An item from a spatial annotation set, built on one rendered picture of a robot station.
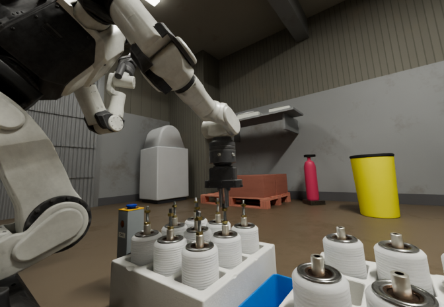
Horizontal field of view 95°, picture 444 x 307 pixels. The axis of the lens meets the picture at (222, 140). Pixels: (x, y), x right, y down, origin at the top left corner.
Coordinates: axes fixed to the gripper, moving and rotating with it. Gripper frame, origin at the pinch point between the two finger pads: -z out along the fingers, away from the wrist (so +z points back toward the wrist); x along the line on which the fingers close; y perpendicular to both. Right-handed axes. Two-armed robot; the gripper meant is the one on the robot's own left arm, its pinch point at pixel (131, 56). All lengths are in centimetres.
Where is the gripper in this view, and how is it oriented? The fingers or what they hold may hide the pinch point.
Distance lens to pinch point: 140.6
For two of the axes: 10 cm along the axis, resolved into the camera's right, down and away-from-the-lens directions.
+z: 0.6, 8.0, -6.0
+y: -1.9, -5.8, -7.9
